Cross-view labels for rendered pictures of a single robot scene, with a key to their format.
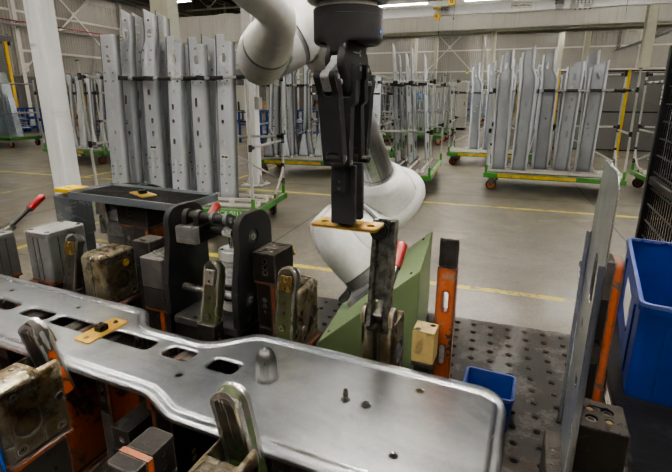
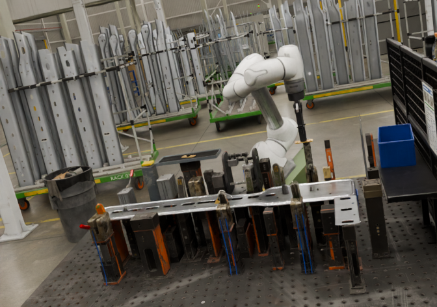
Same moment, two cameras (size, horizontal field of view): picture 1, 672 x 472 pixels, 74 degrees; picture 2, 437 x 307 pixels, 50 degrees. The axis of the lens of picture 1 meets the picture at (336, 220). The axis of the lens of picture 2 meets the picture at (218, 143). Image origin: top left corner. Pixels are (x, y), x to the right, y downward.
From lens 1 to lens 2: 1.75 m
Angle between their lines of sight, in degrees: 8
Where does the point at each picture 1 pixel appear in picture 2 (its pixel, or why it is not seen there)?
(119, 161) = (20, 157)
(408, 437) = (331, 190)
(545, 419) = not seen: hidden behind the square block
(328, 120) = (298, 118)
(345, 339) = not seen: hidden behind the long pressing
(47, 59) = not seen: outside the picture
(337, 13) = (296, 95)
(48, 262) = (170, 190)
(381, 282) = (309, 159)
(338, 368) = (304, 186)
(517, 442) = (363, 209)
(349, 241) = (272, 157)
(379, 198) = (280, 134)
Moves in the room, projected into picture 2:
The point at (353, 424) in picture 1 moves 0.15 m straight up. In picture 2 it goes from (317, 192) to (312, 162)
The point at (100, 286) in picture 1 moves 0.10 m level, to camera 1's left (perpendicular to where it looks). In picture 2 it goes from (198, 192) to (181, 197)
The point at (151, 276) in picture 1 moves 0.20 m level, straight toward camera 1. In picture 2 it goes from (218, 183) to (240, 189)
